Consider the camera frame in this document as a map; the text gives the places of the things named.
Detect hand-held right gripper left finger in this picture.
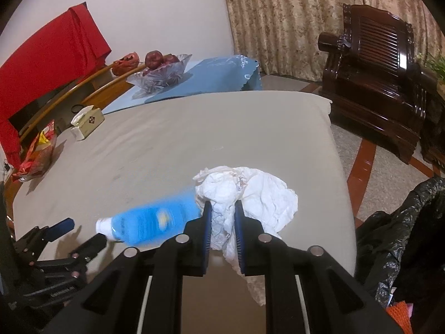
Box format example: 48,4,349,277
42,200,213,334

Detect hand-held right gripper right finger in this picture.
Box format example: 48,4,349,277
234,200,414,334

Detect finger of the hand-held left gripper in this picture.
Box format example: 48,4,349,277
14,217,75,261
21,232,108,307

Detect large white tissue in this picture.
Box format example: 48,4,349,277
193,165,300,307

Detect blue bottle with white cap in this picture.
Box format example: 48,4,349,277
95,191,202,246

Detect trash bin with black bag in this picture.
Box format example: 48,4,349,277
355,176,445,334

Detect orange foam fruit net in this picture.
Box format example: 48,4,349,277
386,301,414,334

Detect red yellow snack bag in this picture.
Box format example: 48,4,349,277
13,120,58,181

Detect grey tablecloth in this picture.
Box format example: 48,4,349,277
12,90,357,334

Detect beige tissue box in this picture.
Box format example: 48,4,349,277
70,105,105,141

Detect blue tablecloth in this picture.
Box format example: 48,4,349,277
101,55,261,115

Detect glass fruit bowl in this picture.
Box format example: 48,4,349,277
126,54,193,99

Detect red cloth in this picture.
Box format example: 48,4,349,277
0,3,112,171

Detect dark wooden armchair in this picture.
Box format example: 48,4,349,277
318,3,432,165

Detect beige patterned curtain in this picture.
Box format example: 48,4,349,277
220,0,445,84

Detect dark wooden side table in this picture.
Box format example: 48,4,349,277
419,73,445,175

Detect green potted plant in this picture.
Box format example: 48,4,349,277
417,52,445,86

